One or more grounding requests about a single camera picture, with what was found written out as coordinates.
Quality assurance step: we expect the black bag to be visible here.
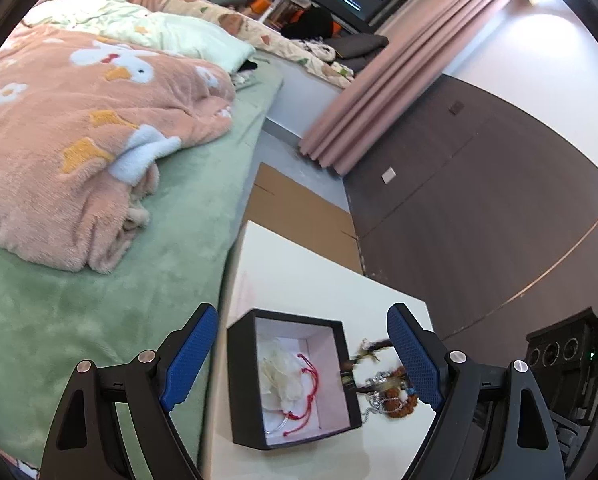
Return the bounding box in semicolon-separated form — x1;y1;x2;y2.
281;7;336;42

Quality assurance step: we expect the bear print window seat mattress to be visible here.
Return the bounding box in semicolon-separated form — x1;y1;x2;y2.
159;0;355;88

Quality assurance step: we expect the orange bead bracelet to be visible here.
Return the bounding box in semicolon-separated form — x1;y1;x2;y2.
379;367;424;417

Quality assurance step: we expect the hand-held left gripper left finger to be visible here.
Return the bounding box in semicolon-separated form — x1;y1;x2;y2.
41;302;220;480

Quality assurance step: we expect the dark tasselled bead bracelet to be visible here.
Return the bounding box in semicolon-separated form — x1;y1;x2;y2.
348;337;405;392

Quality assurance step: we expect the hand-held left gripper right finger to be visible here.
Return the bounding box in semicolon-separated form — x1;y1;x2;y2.
385;302;568;480

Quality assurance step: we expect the pink duck print blanket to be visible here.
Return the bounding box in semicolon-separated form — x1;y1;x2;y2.
0;25;237;275

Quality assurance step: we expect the black and white cushion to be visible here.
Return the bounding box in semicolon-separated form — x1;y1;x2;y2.
299;39;338;63

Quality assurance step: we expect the light green printed quilt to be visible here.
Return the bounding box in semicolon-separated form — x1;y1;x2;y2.
21;0;256;75

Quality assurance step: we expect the flat brown cardboard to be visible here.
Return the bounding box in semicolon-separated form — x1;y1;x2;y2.
246;161;364;276

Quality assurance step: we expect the silver chain necklace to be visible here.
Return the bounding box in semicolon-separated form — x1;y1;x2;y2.
360;370;405;425

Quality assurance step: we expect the black jewelry box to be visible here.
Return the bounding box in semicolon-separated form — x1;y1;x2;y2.
226;308;364;451

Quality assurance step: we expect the printed blue bed cover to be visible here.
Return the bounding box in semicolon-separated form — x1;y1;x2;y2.
4;452;44;480

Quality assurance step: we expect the green bed sheet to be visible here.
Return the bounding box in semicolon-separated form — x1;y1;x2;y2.
0;62;285;480

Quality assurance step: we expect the red string bracelet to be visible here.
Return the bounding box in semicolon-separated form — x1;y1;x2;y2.
279;354;322;436

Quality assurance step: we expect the grey pillow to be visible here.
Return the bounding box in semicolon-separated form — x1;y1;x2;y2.
329;55;377;75
324;32;391;60

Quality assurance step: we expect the white side table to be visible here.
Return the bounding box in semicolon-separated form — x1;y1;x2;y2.
199;220;436;480

